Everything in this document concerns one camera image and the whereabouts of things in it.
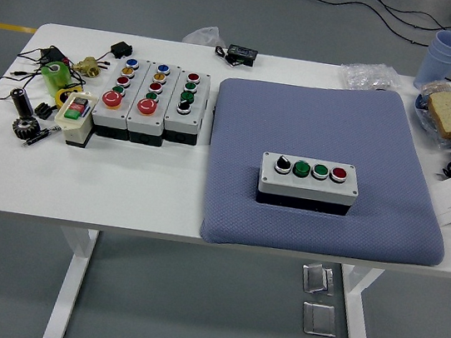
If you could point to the five-button box with emergency stop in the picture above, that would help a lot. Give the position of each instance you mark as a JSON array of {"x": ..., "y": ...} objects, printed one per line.
[
  {"x": 100, "y": 115},
  {"x": 152, "y": 123}
]

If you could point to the white table leg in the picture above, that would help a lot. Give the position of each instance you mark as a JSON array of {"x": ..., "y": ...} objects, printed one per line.
[
  {"x": 359, "y": 322},
  {"x": 71, "y": 282}
]

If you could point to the four-button grey control box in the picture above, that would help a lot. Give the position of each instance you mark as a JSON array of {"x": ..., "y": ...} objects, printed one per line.
[
  {"x": 181, "y": 123},
  {"x": 307, "y": 186}
]

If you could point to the closed metal floor hatch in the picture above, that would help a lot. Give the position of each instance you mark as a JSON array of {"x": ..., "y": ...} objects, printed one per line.
[{"x": 319, "y": 318}]

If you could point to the crinkled clear plastic packet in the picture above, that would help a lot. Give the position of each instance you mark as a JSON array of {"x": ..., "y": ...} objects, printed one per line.
[{"x": 366, "y": 76}]

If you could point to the black pen-shaped tool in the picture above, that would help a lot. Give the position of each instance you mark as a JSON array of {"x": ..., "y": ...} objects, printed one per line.
[{"x": 38, "y": 137}]

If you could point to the clear plastic food container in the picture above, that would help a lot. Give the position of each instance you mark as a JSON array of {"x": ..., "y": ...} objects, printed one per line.
[{"x": 436, "y": 87}]

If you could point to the green translucent tape roll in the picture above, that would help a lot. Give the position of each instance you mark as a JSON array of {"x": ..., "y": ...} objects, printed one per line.
[{"x": 53, "y": 79}]

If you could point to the blue-grey quilted cushion mat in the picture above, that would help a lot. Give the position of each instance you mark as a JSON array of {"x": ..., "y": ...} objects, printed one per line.
[{"x": 300, "y": 116}]

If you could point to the stacked light blue cups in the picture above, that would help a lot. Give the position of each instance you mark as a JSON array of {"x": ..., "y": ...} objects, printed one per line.
[{"x": 440, "y": 60}]

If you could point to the black cylinder part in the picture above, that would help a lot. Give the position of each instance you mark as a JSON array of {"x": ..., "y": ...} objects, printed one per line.
[{"x": 22, "y": 103}]

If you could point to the black metal gear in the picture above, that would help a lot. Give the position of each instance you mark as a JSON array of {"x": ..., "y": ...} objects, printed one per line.
[{"x": 25, "y": 128}]

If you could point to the small black heat sink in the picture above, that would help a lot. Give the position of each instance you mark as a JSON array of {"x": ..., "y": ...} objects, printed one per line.
[{"x": 43, "y": 110}]

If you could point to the small cream switch box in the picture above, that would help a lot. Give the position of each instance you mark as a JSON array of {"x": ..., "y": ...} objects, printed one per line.
[{"x": 77, "y": 131}]

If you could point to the yellow tape roll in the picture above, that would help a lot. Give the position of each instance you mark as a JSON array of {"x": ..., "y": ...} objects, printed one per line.
[{"x": 59, "y": 98}]

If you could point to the brass valve fitting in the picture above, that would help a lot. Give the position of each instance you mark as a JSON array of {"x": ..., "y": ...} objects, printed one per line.
[{"x": 90, "y": 68}]

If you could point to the open metal floor hatch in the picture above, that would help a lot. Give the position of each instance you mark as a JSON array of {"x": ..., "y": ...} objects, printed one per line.
[{"x": 317, "y": 279}]

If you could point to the clear plastic bag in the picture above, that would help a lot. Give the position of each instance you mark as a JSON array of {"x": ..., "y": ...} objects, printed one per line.
[{"x": 204, "y": 35}]

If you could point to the black digital meter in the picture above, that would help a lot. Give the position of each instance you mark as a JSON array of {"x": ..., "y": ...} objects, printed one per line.
[{"x": 242, "y": 53}]

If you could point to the small black servo block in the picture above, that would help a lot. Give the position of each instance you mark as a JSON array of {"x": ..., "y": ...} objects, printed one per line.
[{"x": 120, "y": 50}]

